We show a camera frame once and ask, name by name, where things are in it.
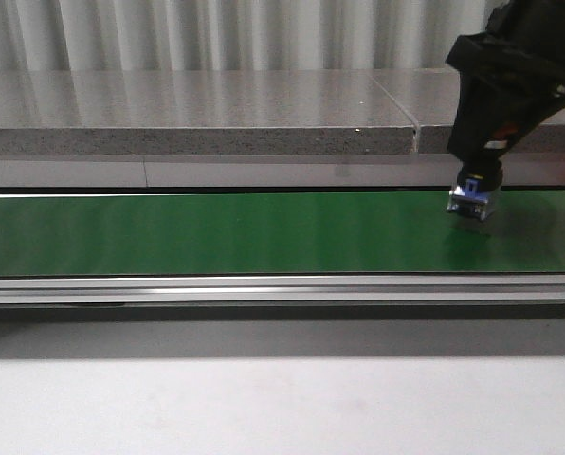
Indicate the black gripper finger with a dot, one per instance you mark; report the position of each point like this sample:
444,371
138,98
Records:
521,112
487,120

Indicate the white pleated curtain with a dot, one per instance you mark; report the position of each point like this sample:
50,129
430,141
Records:
233,35

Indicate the green conveyor belt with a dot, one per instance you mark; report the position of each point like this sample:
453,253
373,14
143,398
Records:
277,233

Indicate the aluminium conveyor side rail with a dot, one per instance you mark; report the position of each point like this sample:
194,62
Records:
271,291

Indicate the grey stone counter slab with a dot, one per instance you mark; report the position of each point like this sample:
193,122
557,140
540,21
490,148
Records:
200,113

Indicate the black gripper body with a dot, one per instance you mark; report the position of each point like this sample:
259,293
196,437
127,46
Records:
524,37

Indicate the grey stone slab right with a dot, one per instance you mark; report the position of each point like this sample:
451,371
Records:
430,96

